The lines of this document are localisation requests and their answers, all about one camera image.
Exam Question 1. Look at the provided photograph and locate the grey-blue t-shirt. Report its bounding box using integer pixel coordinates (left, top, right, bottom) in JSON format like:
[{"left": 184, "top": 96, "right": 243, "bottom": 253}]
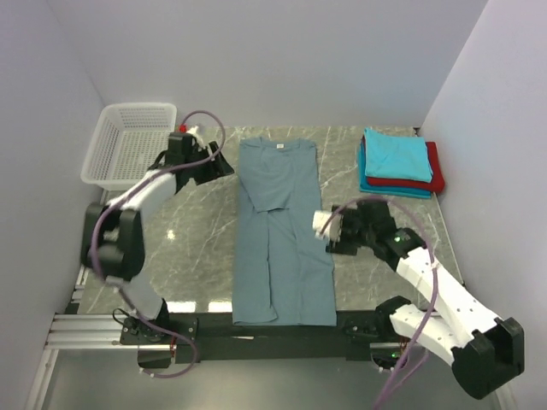
[{"left": 232, "top": 137, "right": 337, "bottom": 326}]

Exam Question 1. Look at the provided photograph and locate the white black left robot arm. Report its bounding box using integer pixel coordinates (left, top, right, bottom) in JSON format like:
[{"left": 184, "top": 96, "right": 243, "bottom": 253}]
[{"left": 80, "top": 127, "right": 234, "bottom": 343}]

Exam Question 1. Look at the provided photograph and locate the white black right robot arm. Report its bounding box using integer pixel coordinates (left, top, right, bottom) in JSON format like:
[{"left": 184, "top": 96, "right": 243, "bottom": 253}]
[{"left": 312, "top": 198, "right": 525, "bottom": 399}]

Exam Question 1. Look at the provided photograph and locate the teal folded t-shirt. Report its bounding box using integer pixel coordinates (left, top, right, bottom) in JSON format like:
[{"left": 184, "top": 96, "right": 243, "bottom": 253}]
[{"left": 356, "top": 138, "right": 432, "bottom": 199}]

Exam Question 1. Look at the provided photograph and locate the light blue folded t-shirt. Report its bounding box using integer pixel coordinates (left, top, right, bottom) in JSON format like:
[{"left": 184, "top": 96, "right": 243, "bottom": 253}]
[{"left": 364, "top": 128, "right": 433, "bottom": 183}]

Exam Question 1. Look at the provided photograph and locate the white perforated plastic basket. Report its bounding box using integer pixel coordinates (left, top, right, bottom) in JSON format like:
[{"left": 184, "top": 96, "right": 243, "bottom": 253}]
[{"left": 80, "top": 102, "right": 177, "bottom": 191}]

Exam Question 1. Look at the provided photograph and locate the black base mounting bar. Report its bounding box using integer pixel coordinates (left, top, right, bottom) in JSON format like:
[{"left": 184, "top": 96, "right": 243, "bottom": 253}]
[{"left": 119, "top": 309, "right": 428, "bottom": 368}]

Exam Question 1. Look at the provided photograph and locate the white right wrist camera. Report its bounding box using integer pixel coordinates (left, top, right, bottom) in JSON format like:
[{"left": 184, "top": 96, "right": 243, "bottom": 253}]
[{"left": 312, "top": 210, "right": 343, "bottom": 242}]

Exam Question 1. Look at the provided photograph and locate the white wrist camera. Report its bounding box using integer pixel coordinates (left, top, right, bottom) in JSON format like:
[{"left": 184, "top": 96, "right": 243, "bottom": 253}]
[
  {"left": 312, "top": 210, "right": 343, "bottom": 242},
  {"left": 178, "top": 124, "right": 205, "bottom": 146}
]

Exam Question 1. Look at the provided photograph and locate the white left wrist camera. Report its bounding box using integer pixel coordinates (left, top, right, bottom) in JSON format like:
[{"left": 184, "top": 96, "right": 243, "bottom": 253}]
[{"left": 178, "top": 124, "right": 205, "bottom": 146}]

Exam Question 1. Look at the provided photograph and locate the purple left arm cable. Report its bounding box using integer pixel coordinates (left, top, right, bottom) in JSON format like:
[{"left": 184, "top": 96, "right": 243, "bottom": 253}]
[{"left": 91, "top": 109, "right": 226, "bottom": 380}]

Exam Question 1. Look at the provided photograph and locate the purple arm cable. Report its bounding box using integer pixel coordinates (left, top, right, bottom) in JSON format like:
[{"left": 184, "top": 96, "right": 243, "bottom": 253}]
[
  {"left": 320, "top": 196, "right": 439, "bottom": 410},
  {"left": 91, "top": 109, "right": 226, "bottom": 380}
]

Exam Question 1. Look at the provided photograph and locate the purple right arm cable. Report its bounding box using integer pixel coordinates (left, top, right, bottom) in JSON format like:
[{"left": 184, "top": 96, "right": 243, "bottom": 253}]
[{"left": 320, "top": 196, "right": 439, "bottom": 410}]

